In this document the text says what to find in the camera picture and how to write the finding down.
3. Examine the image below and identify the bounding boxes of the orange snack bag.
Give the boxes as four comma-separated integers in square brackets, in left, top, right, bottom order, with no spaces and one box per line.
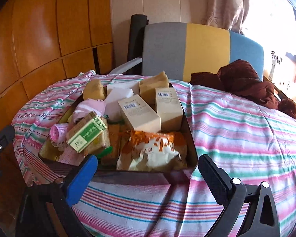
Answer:
[116,130,188,172]

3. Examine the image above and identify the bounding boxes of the pink plastic bottle pack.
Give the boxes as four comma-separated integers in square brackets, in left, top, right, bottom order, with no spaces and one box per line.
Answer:
[50,122,84,165]

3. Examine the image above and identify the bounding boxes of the beige carton box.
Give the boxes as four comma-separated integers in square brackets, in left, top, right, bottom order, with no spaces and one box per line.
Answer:
[118,95,161,133]
[155,87,183,132]

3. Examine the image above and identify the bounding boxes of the wooden wardrobe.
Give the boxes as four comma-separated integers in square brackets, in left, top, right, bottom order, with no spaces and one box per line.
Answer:
[0,0,114,130]

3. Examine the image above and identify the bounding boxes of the wooden desk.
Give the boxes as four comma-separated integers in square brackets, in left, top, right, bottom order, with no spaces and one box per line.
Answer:
[262,75,296,114]

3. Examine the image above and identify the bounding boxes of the grey yellow blue chair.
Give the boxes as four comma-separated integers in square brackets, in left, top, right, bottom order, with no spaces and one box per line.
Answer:
[112,23,264,82]

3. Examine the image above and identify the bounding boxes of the dark red cloth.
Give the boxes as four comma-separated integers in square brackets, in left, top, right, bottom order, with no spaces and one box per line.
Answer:
[190,59,296,119]

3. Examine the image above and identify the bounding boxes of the patterned beige curtain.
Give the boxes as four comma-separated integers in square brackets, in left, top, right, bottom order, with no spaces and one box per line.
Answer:
[202,0,252,34]

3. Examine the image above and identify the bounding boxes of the pink sock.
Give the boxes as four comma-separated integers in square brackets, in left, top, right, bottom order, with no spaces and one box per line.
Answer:
[69,99,106,123]

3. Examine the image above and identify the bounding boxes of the green cracker packet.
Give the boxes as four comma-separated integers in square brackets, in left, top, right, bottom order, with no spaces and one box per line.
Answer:
[101,124,129,166]
[83,117,111,157]

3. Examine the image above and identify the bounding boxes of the gold metal tin box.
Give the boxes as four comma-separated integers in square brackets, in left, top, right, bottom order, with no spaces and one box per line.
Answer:
[39,82,197,174]

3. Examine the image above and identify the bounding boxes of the striped bed sheet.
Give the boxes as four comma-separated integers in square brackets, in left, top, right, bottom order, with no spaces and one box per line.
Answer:
[12,71,296,236]

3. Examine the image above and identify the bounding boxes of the green tea box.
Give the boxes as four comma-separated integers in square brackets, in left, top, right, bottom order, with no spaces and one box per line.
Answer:
[66,111,107,153]

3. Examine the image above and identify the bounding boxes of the black rolled mat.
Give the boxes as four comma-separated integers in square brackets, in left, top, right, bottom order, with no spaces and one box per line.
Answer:
[127,14,149,62]

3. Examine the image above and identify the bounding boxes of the yellow sponge block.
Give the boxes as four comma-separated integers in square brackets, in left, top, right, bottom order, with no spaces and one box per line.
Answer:
[140,71,169,105]
[83,79,106,100]

